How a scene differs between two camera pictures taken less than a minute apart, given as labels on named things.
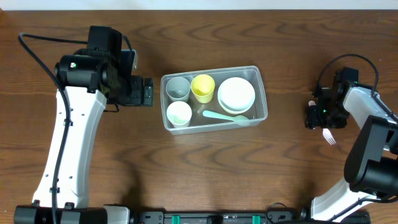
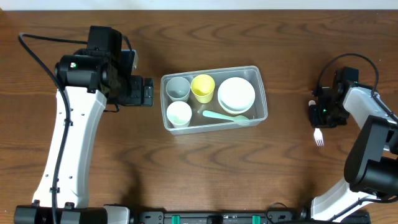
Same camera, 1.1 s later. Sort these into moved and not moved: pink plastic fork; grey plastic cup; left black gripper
Moved: pink plastic fork
Not moved: left black gripper; grey plastic cup
